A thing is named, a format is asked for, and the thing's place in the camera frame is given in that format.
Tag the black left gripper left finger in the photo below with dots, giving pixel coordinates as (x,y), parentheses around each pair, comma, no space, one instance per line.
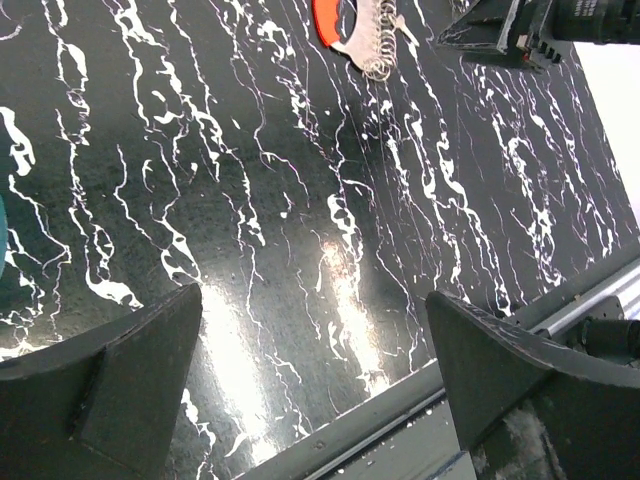
(102,404)

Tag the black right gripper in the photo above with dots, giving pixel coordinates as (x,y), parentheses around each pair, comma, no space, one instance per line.
(543,30)

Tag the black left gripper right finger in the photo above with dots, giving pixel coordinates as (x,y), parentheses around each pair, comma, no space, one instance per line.
(527,407)

